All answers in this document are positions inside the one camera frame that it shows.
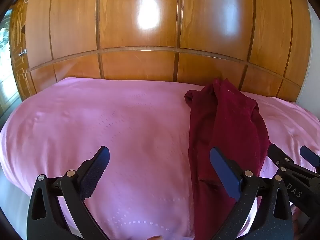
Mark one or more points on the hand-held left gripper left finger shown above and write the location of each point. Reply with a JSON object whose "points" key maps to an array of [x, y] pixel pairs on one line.
{"points": [[96, 171]]}

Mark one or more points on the window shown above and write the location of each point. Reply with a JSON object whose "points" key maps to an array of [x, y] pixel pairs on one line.
{"points": [[5, 62]]}

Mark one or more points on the carved wooden door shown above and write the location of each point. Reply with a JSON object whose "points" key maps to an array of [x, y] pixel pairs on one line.
{"points": [[20, 75]]}

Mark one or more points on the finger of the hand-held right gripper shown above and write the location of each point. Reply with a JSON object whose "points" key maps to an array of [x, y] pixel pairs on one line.
{"points": [[278, 153], [308, 153]]}

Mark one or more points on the pink bed sheet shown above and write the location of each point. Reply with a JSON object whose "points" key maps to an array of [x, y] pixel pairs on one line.
{"points": [[112, 130]]}

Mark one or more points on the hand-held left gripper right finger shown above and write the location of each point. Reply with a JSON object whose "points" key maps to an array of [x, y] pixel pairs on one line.
{"points": [[222, 171]]}

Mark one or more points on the maroon small garment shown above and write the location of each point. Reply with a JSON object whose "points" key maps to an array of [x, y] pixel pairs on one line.
{"points": [[225, 120]]}

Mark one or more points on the wooden wardrobe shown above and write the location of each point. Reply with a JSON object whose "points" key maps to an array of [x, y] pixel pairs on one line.
{"points": [[155, 42]]}

